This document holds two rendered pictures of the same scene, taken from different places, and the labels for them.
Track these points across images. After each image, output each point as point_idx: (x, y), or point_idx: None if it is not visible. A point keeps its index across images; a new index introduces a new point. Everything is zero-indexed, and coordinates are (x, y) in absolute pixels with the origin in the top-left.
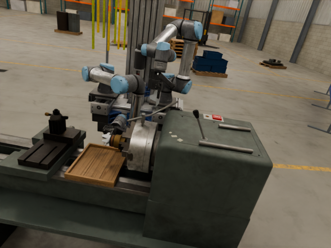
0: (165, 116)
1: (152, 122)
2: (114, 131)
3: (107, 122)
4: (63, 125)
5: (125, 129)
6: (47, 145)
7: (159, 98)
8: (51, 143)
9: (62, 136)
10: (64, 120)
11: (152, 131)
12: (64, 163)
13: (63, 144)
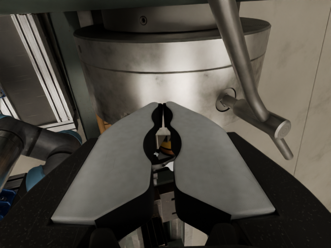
0: (11, 6)
1: (183, 68)
2: (154, 160)
3: (17, 198)
4: (148, 232)
5: (49, 146)
6: (174, 208)
7: (115, 129)
8: (166, 208)
9: (161, 212)
10: (147, 242)
11: (252, 42)
12: (161, 169)
13: (162, 197)
